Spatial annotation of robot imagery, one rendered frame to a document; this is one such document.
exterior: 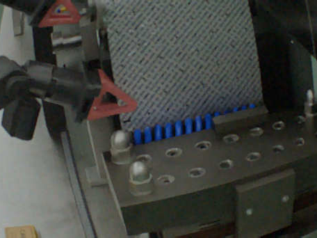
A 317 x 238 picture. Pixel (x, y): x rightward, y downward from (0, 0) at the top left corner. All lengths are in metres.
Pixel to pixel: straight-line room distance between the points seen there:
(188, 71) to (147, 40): 0.08
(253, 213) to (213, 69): 0.26
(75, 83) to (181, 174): 0.21
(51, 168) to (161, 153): 0.33
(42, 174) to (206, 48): 0.42
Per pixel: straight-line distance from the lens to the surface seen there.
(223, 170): 1.08
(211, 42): 1.17
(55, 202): 1.30
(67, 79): 1.13
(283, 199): 1.08
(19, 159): 1.46
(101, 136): 1.29
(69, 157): 1.43
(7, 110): 1.14
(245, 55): 1.20
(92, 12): 1.14
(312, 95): 1.19
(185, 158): 1.12
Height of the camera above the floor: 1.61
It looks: 28 degrees down
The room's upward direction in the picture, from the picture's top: 9 degrees counter-clockwise
